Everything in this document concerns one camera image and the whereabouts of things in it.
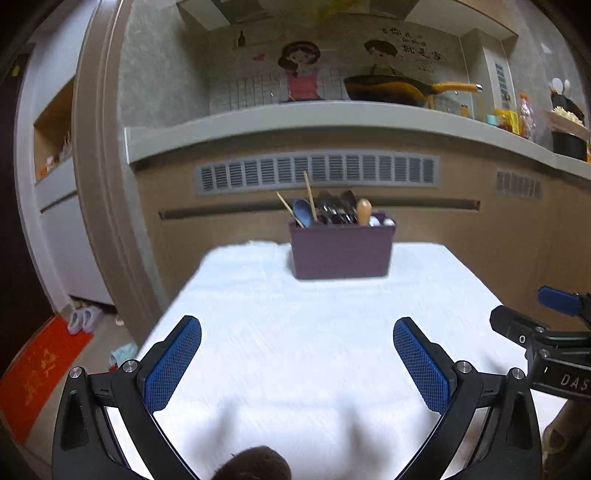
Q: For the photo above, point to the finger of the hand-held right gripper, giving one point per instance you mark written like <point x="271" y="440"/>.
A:
<point x="558" y="297"/>
<point x="512" y="323"/>

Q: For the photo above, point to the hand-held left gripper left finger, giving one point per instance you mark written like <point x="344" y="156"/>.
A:
<point x="175" y="360"/>

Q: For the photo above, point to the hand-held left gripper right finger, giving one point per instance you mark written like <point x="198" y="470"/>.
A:
<point x="422" y="364"/>

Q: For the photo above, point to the purple utensil box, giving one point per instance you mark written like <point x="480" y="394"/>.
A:
<point x="341" y="251"/>

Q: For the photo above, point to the blue plastic spoon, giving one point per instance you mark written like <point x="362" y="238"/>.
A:
<point x="303" y="211"/>

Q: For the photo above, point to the person's right hand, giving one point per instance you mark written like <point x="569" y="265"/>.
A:
<point x="556" y="438"/>

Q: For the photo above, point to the teal slipper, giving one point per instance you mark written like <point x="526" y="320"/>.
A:
<point x="122" y="354"/>

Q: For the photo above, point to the pair of lavender slippers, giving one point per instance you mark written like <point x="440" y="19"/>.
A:
<point x="85" y="318"/>

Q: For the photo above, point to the small grey vent grille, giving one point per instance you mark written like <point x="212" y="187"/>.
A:
<point x="518" y="184"/>

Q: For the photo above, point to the white table cloth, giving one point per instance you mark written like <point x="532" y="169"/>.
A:
<point x="300" y="332"/>

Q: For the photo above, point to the dark brown fuzzy object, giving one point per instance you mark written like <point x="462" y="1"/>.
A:
<point x="251" y="464"/>

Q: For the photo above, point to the red floor mat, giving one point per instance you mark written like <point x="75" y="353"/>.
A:
<point x="39" y="369"/>

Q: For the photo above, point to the wooden kitchen cabinet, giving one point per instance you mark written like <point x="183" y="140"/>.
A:
<point x="207" y="226"/>

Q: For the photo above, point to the black pot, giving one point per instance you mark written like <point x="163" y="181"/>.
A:
<point x="569" y="146"/>

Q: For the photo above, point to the bunch of metal cutlery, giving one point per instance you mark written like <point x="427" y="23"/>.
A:
<point x="334" y="207"/>

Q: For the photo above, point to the red-capped clear bottle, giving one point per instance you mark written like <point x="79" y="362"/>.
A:
<point x="526" y="117"/>

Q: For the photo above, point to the white shelf cabinet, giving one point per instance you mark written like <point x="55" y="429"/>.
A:
<point x="55" y="221"/>

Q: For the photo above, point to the yellow packet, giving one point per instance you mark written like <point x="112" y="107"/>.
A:
<point x="507" y="121"/>

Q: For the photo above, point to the wooden chopstick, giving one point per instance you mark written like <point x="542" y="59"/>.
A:
<point x="291" y="210"/>
<point x="310" y="196"/>

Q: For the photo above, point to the teal cup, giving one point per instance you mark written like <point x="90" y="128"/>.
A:
<point x="491" y="120"/>

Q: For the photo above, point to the black holder with white spoons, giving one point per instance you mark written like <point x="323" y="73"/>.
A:
<point x="565" y="99"/>

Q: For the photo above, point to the small glass jar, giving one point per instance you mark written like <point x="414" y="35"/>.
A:
<point x="465" y="111"/>

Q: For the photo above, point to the large grey vent grille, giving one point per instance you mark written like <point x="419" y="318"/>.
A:
<point x="318" y="173"/>

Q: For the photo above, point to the white panel door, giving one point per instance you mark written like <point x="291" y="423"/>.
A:
<point x="498" y="78"/>

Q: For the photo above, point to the grey kitchen countertop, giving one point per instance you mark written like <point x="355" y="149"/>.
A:
<point x="277" y="124"/>

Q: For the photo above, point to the grey door frame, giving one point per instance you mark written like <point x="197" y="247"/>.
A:
<point x="101" y="184"/>

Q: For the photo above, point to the cartoon wall poster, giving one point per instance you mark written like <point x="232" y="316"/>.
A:
<point x="304" y="69"/>

